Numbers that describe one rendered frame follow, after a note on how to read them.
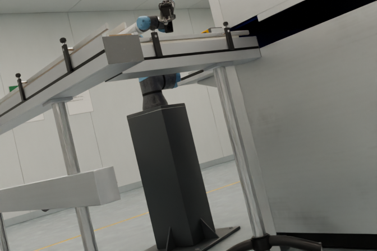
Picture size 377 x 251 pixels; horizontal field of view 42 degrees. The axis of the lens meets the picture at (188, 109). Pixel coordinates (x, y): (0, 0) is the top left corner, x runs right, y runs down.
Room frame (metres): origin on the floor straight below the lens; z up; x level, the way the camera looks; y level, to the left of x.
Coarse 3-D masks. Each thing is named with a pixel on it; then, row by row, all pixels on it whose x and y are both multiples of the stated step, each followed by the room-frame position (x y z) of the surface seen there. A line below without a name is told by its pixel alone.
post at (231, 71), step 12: (216, 0) 2.17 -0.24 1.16; (216, 12) 2.19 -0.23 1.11; (216, 24) 2.20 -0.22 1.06; (228, 72) 2.20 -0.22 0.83; (240, 96) 2.17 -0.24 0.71; (240, 108) 2.18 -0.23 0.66; (240, 120) 2.20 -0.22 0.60; (252, 144) 2.17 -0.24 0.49; (252, 156) 2.18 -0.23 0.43; (252, 168) 2.20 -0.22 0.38; (264, 192) 2.17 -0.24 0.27; (264, 204) 2.18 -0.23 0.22; (264, 216) 2.20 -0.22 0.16
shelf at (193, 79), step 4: (204, 72) 2.35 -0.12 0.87; (208, 72) 2.33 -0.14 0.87; (212, 72) 2.31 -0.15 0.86; (192, 76) 2.43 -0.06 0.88; (196, 76) 2.40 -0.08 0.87; (200, 76) 2.38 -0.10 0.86; (204, 76) 2.39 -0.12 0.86; (208, 76) 2.43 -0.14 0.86; (184, 80) 2.48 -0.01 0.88; (188, 80) 2.46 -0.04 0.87; (192, 80) 2.43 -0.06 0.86; (196, 80) 2.47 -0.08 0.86; (200, 80) 2.52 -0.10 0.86; (180, 84) 2.51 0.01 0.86; (184, 84) 2.52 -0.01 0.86; (188, 84) 2.57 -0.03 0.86
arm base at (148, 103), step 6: (156, 90) 2.74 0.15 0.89; (144, 96) 2.76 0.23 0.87; (150, 96) 2.73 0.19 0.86; (156, 96) 2.74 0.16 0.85; (162, 96) 2.76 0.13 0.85; (144, 102) 2.75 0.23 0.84; (150, 102) 2.73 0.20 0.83; (156, 102) 2.74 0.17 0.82; (162, 102) 2.74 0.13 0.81; (144, 108) 2.75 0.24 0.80; (150, 108) 2.72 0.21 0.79
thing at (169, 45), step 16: (224, 32) 1.93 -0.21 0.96; (240, 32) 2.01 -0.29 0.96; (144, 48) 1.68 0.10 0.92; (160, 48) 1.71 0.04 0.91; (176, 48) 1.76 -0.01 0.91; (192, 48) 1.81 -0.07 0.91; (208, 48) 1.86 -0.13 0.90; (224, 48) 1.91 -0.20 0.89; (240, 48) 1.96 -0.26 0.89; (256, 48) 2.02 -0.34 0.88; (144, 64) 1.67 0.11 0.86; (160, 64) 1.71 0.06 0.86; (176, 64) 1.75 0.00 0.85; (192, 64) 1.80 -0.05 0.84; (208, 64) 1.88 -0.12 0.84; (240, 64) 2.12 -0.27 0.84; (112, 80) 1.70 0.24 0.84
